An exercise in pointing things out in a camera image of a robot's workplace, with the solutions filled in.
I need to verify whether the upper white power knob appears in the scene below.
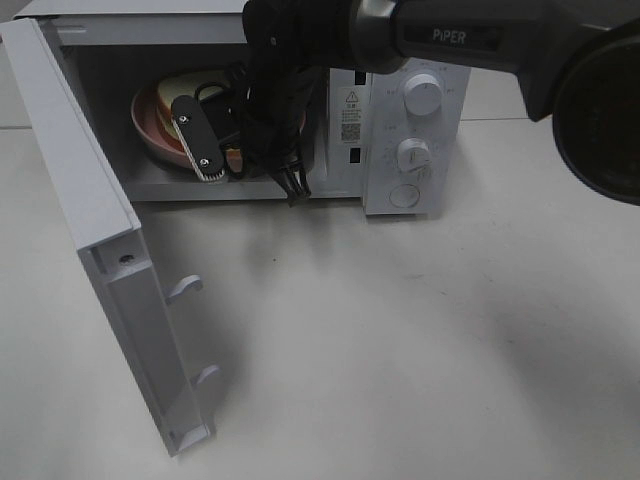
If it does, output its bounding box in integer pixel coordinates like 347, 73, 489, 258
403, 73, 443, 117

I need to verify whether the pink round plate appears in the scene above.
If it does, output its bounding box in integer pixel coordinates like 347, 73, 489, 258
130, 74, 309, 175

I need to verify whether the round white door button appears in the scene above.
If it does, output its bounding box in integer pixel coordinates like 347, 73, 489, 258
389, 184, 420, 209

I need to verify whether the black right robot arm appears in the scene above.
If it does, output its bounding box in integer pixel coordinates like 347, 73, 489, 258
231, 1, 639, 205

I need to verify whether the white warning label sticker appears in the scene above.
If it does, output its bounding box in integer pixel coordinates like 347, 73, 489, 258
338, 87, 364, 144

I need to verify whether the white bread sandwich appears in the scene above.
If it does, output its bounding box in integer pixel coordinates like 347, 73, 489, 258
156, 70, 244, 179

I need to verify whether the white microwave door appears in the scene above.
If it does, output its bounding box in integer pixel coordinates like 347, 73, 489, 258
1, 18, 213, 456

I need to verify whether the lower white timer knob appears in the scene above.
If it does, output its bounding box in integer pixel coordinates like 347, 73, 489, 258
396, 138, 432, 173

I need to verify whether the white microwave oven body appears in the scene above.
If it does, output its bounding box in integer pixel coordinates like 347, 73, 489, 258
1, 1, 470, 232

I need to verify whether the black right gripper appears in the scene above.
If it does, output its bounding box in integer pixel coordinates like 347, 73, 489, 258
199, 94, 260, 150

